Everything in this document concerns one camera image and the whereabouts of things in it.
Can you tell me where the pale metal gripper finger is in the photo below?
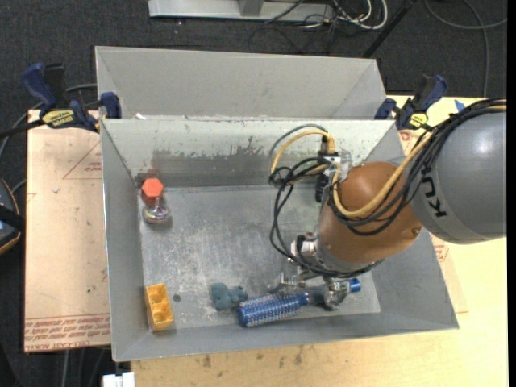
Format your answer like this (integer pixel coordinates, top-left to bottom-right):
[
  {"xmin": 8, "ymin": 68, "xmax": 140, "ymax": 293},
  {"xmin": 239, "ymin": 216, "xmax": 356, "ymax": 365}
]
[
  {"xmin": 322, "ymin": 279, "xmax": 351, "ymax": 312},
  {"xmin": 277, "ymin": 273, "xmax": 309, "ymax": 294}
]

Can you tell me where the blue round hairbrush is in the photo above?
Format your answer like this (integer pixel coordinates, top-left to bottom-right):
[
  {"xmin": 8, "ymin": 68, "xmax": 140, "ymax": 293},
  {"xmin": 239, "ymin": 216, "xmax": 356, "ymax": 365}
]
[{"xmin": 236, "ymin": 277, "xmax": 362, "ymax": 329}]

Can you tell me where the grey-blue toy animal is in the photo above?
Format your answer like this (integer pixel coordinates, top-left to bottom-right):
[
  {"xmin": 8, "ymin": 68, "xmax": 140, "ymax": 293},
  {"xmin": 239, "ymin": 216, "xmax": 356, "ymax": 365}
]
[{"xmin": 210, "ymin": 282, "xmax": 249, "ymax": 311}]

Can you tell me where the grey metal bin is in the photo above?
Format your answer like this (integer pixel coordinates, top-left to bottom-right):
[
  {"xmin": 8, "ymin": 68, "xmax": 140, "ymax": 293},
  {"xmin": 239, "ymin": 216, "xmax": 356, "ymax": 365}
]
[{"xmin": 94, "ymin": 45, "xmax": 460, "ymax": 363}]

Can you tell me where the yellow plastic block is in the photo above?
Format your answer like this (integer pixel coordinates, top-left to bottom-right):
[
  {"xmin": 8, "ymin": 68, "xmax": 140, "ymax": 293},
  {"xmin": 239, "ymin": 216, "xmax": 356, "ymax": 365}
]
[{"xmin": 144, "ymin": 283, "xmax": 176, "ymax": 332}]

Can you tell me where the clear glass bottle, red cap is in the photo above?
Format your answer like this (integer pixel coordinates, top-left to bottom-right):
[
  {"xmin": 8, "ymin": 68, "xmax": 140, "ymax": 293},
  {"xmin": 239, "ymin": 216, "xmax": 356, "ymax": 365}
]
[{"xmin": 140, "ymin": 177, "xmax": 173, "ymax": 225}]

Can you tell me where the brown cardboard board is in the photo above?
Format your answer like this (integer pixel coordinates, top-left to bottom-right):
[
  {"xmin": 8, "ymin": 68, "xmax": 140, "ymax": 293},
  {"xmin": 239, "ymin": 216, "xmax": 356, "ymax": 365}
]
[{"xmin": 23, "ymin": 109, "xmax": 469, "ymax": 354}]

